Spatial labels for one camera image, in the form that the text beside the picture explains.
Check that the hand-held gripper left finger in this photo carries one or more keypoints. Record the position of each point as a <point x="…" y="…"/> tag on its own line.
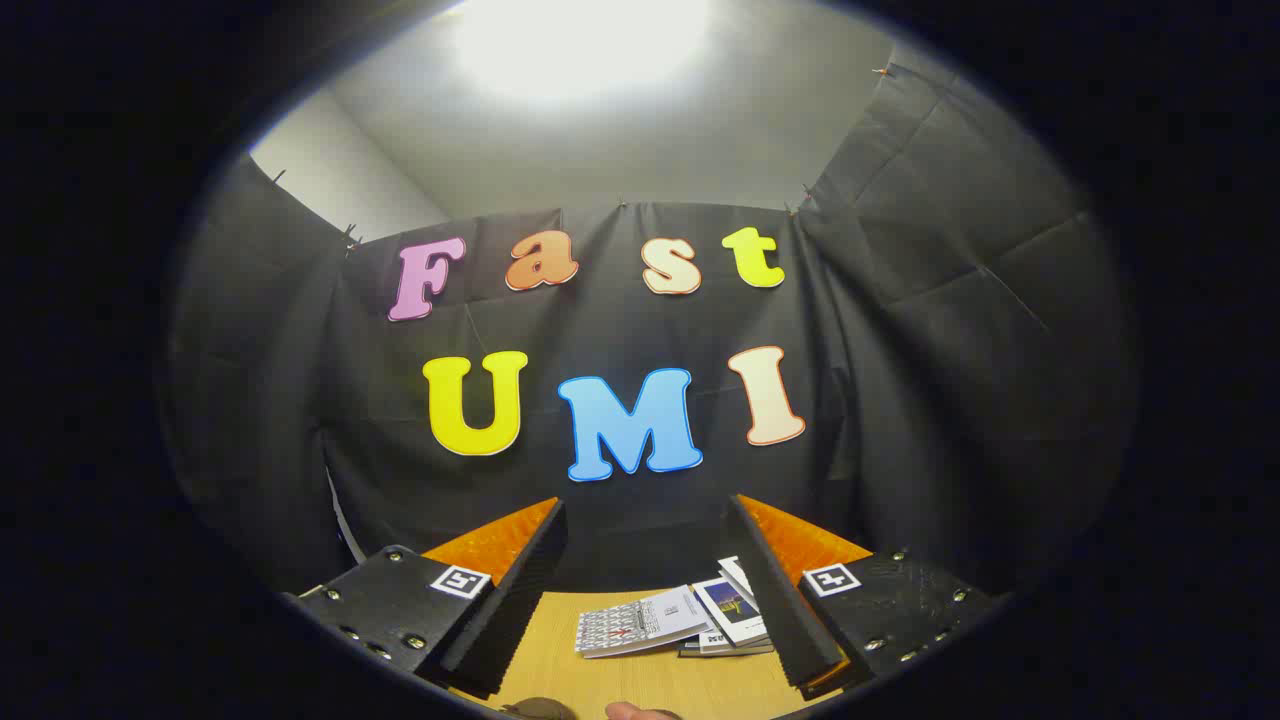
<point x="520" y="610"/>

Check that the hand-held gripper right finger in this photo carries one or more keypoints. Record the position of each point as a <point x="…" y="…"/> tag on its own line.
<point x="785" y="610"/>

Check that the white book blue cover picture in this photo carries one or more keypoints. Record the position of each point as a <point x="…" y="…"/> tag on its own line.
<point x="730" y="605"/>

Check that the grey patterned book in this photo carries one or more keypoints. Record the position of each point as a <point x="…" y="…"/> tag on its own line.
<point x="630" y="625"/>

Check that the black backdrop cloth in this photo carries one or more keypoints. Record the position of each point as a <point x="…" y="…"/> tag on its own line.
<point x="620" y="330"/>

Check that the ceiling light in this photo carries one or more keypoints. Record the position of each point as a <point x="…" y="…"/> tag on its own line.
<point x="580" y="40"/>

